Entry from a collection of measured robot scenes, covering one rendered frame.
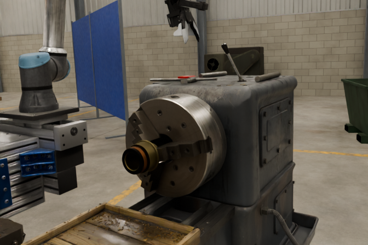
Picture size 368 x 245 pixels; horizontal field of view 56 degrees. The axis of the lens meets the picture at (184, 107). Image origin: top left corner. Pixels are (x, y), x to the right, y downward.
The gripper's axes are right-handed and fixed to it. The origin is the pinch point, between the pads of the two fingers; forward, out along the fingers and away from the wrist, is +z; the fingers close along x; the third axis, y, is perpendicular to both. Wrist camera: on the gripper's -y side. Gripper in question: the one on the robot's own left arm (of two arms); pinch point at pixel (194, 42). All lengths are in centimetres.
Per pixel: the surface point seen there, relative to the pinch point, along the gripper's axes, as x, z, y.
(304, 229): -18, 96, -22
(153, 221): 56, 49, 5
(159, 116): 43.8, 20.8, 0.4
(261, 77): 8.5, 19.8, -25.0
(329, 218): -143, 159, -20
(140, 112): 44.4, 18.3, 6.3
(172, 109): 44.6, 19.6, -4.9
